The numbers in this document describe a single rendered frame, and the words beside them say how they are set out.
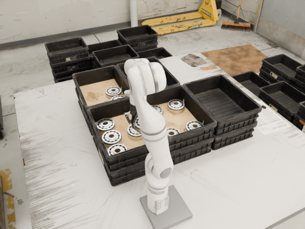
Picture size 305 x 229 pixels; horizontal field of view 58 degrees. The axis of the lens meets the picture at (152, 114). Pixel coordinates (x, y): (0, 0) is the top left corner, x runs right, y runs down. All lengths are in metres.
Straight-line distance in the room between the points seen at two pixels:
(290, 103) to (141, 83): 2.10
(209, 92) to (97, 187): 0.92
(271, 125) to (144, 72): 1.26
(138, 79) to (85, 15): 3.95
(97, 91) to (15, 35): 2.94
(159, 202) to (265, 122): 0.96
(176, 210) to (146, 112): 0.62
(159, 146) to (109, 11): 3.97
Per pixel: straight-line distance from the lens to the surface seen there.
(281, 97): 2.81
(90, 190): 1.48
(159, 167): 1.07
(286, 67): 3.32
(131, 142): 1.48
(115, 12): 4.84
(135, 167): 1.40
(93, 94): 1.85
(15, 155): 2.82
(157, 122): 0.91
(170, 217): 1.33
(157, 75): 0.80
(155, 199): 1.25
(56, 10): 4.61
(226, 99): 1.82
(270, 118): 1.97
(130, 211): 1.38
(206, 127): 1.44
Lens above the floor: 1.88
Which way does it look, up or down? 40 degrees down
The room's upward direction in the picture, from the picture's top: straight up
